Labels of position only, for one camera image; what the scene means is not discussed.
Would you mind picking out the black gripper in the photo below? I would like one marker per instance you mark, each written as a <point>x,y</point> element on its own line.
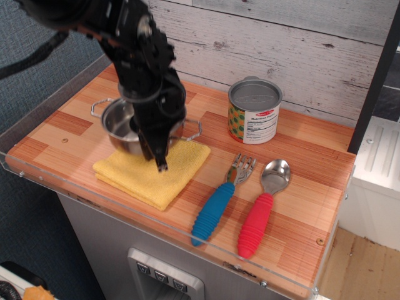
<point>159,104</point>

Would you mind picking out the small steel pot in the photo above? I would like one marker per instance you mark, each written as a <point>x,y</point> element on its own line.
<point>116,115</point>

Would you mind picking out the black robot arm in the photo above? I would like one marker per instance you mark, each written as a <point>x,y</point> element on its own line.
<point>141,55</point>

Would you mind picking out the yellow folded towel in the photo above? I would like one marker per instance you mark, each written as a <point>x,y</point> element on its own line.
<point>140,179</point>

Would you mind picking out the grey cabinet with dispenser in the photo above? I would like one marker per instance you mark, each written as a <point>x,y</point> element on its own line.
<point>132,262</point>

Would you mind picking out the toy food can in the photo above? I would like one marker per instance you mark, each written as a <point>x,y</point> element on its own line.
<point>254,105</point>

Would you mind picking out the clear acrylic table guard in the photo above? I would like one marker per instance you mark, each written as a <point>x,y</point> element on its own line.
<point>57,144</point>

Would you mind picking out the white ribbed appliance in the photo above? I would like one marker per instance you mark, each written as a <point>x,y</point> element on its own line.
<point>370,208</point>

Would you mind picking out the blue handled fork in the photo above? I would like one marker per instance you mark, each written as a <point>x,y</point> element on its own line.
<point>209,217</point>

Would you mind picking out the red handled spoon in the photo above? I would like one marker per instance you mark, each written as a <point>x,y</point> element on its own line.
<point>274,178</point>

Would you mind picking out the black vertical post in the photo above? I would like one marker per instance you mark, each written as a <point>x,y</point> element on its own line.
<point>377,82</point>

